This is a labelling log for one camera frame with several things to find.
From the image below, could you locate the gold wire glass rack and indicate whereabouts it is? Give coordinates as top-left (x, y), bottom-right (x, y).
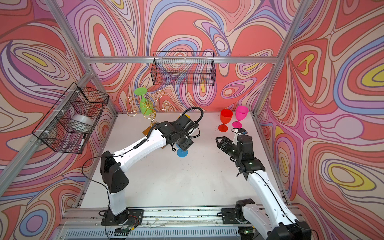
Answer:
top-left (125, 87), bottom-right (166, 127)

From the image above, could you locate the red plastic wine glass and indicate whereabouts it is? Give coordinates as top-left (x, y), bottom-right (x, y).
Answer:
top-left (218, 109), bottom-right (233, 133)

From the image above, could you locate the wooden rack base board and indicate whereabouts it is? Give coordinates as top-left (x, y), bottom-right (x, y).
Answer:
top-left (143, 126), bottom-right (151, 136)

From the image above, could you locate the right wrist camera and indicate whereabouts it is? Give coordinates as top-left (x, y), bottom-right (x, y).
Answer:
top-left (231, 128), bottom-right (248, 145)

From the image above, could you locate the blue plastic wine glass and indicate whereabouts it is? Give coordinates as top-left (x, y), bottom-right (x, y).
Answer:
top-left (176, 145), bottom-right (188, 158)

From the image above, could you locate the pink plastic wine glass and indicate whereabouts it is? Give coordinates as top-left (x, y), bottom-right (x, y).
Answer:
top-left (232, 106), bottom-right (249, 129)

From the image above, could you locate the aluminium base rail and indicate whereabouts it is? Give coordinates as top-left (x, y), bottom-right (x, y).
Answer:
top-left (56, 205), bottom-right (304, 239)

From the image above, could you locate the green plastic wine glass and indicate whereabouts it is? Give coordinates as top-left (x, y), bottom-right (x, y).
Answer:
top-left (134, 87), bottom-right (155, 117)

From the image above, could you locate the black wire basket back wall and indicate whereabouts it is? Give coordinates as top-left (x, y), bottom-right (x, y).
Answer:
top-left (151, 51), bottom-right (216, 86)

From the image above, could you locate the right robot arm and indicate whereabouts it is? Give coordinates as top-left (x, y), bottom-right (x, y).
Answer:
top-left (216, 135), bottom-right (317, 240)

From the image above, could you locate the black wire basket left wall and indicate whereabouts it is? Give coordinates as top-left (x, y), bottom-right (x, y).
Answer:
top-left (32, 83), bottom-right (109, 154)

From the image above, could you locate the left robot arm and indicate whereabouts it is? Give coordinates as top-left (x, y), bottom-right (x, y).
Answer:
top-left (98, 107), bottom-right (204, 228)

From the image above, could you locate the black wire basket wall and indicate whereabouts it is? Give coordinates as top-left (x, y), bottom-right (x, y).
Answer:
top-left (32, 83), bottom-right (109, 154)
top-left (151, 51), bottom-right (216, 86)

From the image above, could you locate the black marker pen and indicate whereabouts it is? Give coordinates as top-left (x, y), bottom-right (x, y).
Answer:
top-left (78, 138), bottom-right (85, 152)

